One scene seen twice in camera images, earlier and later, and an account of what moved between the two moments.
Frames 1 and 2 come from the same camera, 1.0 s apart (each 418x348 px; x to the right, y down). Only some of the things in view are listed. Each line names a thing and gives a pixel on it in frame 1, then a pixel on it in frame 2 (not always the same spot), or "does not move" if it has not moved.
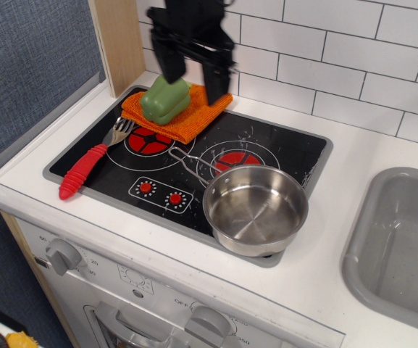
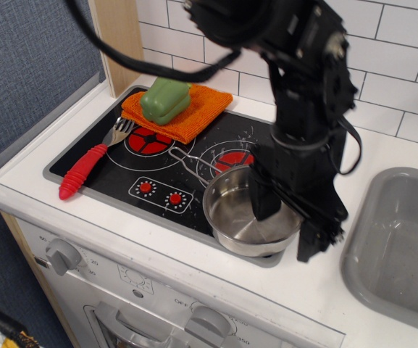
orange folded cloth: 185,127 does not move
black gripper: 198,24 -> 303,156
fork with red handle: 122,127 does not move
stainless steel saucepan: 253,211 does not move
